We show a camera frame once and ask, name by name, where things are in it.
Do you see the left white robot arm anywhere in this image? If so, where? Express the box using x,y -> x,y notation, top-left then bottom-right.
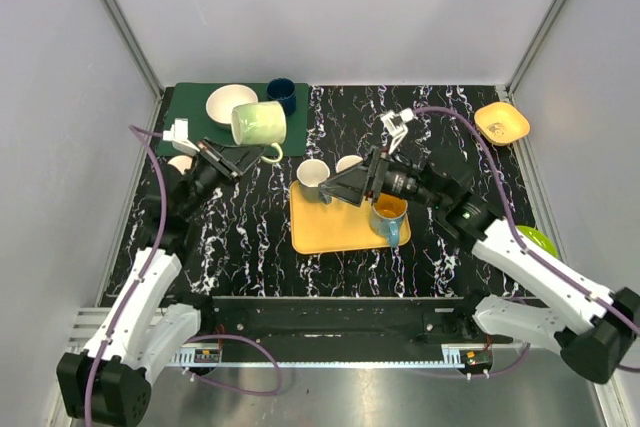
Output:
56,138 -> 265,426

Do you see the cream bowl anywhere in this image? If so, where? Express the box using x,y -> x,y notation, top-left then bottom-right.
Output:
206,84 -> 258,131

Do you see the pink mug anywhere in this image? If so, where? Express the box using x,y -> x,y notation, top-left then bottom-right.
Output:
167,155 -> 193,175

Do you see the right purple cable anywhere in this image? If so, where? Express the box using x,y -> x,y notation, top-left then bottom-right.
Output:
407,105 -> 640,379

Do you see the lime green plate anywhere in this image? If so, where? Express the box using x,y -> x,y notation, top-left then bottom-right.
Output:
517,225 -> 559,259

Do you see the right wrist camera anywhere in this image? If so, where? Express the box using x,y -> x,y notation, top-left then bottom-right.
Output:
380,108 -> 415,154

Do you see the dark green mat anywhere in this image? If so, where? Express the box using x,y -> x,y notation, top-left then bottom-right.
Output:
163,82 -> 310,157

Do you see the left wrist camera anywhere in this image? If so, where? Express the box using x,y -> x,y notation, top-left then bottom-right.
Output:
161,118 -> 199,156

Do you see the light green mug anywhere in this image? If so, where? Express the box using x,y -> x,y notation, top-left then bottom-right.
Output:
231,101 -> 287,164

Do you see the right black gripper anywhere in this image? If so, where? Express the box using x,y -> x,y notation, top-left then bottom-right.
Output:
318,143 -> 447,211

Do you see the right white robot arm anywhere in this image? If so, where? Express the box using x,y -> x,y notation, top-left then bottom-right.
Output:
319,147 -> 639,384

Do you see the orange rectangular tray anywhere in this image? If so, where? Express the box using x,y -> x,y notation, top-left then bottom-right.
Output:
290,181 -> 389,255

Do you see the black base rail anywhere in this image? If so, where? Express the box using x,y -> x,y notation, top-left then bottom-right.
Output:
162,292 -> 508,345

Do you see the clear glass mug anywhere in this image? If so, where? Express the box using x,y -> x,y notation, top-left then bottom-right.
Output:
296,159 -> 331,205

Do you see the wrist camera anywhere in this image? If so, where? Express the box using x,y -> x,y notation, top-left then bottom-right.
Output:
161,118 -> 199,156
380,108 -> 415,154

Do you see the beige mug blue inside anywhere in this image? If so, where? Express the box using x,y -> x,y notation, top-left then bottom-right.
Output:
369,194 -> 411,248

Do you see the purple cable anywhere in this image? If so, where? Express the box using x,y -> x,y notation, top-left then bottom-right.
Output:
407,105 -> 640,379
82,124 -> 284,423

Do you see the orange square dish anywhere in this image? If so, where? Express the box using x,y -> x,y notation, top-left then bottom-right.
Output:
474,102 -> 531,146

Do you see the dark blue mug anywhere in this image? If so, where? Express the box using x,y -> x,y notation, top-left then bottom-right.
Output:
266,78 -> 297,117

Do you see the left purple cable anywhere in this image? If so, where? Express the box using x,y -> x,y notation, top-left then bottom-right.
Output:
82,124 -> 284,423

